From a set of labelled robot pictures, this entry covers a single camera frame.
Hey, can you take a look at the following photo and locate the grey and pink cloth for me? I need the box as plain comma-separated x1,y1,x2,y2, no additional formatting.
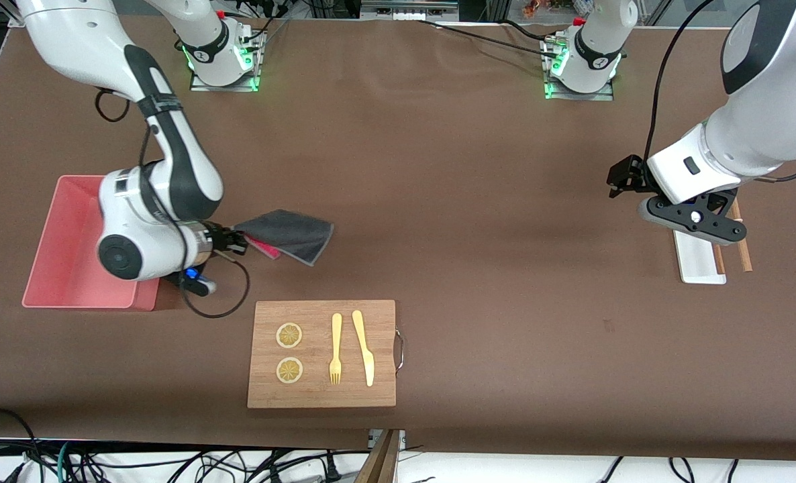
234,209,335,267

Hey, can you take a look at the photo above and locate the white rectangular tray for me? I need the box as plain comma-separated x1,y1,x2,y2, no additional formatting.
673,228,728,285

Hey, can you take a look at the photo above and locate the yellow plastic fork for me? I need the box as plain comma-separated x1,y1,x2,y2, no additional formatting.
329,313,343,385

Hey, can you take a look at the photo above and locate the pink plastic bin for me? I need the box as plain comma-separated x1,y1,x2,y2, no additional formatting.
22,175,164,312

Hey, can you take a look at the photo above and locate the yellow plastic knife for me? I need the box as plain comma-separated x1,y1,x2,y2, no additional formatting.
352,310,376,388

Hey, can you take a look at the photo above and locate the bamboo cutting board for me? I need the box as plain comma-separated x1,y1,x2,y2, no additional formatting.
247,300,407,409

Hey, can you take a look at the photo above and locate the grey metal box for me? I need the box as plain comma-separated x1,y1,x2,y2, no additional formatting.
360,0,460,21

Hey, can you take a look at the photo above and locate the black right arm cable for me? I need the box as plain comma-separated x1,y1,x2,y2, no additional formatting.
95,86,251,319

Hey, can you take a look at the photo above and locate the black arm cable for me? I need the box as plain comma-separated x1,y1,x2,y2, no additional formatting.
95,86,251,319
645,0,796,183

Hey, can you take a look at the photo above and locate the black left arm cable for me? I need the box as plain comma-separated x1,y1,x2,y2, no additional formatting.
645,0,796,183

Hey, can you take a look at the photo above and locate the black table cable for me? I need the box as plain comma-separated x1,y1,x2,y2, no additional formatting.
417,19,560,58

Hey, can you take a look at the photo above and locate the wooden post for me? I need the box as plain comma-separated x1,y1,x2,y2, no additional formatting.
353,429,402,483

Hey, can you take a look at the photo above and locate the green floor cable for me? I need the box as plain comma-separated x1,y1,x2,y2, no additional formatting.
56,441,75,483

